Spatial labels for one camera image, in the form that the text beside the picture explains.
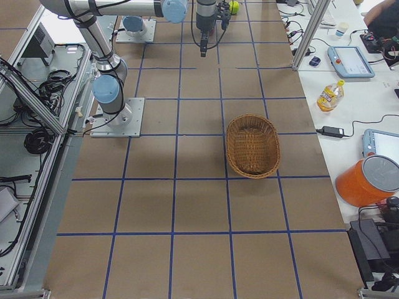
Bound aluminium frame post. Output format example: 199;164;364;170
292;0;330;70

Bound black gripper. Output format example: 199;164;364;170
196;0;231;57

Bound coiled black cables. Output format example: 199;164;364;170
24;127;52;156

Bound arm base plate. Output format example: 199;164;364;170
89;98;145;138
116;16;156;44

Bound far teach pendant blue grey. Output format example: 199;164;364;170
327;46;375;78

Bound near teach pendant blue grey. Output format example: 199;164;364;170
362;128;399;163

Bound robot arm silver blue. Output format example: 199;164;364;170
41;1;231;124

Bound green apple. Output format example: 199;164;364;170
229;1;239;15

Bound black power adapter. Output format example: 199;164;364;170
316;126;345;138

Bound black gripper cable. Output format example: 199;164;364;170
190;9;231;50

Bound teach pendant blue grey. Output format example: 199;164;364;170
362;128;399;163
327;46;375;78

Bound white paper cup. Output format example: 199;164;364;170
335;22;349;38

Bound orange juice bottle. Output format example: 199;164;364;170
316;79;345;112

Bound brown wicker basket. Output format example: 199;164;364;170
226;114;281;179

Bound orange bucket grey lid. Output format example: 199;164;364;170
335;154;398;207

